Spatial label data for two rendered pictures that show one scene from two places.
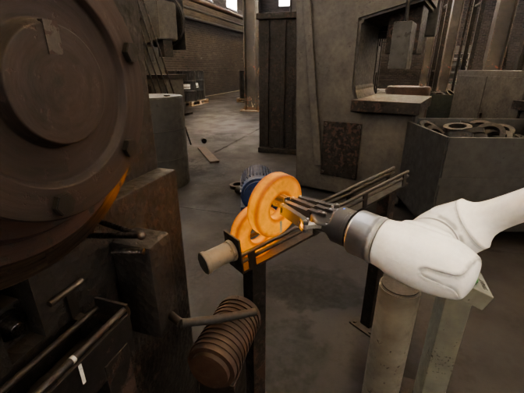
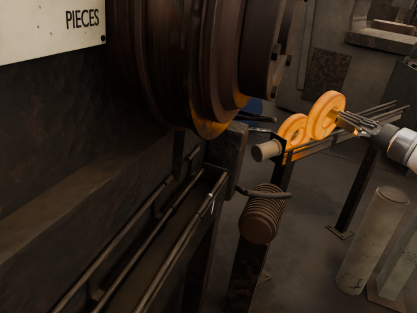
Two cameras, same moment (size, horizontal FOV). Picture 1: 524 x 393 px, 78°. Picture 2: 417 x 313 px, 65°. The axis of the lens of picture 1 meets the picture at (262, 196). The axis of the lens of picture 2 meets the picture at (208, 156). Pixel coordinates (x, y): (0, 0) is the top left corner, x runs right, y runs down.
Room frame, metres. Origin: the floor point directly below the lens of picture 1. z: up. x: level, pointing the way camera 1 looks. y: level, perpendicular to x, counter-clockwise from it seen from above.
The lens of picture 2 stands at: (-0.25, 0.32, 1.17)
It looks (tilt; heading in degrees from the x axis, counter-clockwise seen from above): 29 degrees down; 359
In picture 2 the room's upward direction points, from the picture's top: 9 degrees clockwise
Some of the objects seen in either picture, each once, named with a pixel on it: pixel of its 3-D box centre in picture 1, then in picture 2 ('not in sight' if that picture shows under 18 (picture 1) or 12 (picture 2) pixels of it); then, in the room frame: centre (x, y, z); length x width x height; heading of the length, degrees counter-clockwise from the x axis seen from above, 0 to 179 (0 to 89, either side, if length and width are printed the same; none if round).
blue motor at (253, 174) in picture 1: (257, 185); (242, 101); (2.65, 0.03, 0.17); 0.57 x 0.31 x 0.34; 2
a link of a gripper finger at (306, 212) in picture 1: (302, 213); (352, 124); (0.64, -0.09, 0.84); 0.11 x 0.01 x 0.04; 47
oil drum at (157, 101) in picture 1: (157, 140); not in sight; (3.24, 1.06, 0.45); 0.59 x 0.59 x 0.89
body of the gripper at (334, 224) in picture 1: (333, 221); (377, 133); (0.60, -0.15, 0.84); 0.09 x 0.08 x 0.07; 46
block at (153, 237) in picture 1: (146, 281); (223, 159); (0.61, 0.26, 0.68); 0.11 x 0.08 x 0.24; 72
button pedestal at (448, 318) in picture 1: (441, 339); (412, 241); (0.81, -0.59, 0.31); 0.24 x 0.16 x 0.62; 162
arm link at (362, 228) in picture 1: (366, 235); (403, 145); (0.55, -0.20, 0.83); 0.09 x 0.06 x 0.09; 136
